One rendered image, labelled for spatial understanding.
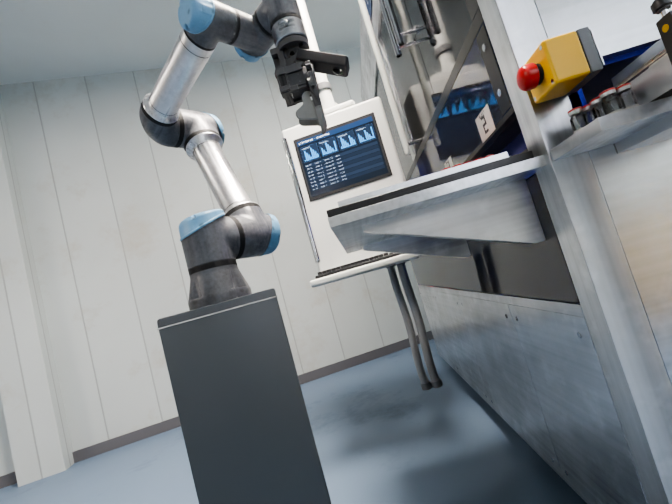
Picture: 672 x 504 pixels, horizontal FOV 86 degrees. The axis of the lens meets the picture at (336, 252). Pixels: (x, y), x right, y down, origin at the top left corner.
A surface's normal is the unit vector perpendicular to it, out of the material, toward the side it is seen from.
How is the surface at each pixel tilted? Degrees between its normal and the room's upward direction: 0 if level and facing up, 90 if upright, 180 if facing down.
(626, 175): 90
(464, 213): 90
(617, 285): 90
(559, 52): 90
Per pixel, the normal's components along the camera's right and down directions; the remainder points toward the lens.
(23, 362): 0.22, -0.15
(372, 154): -0.17, -0.04
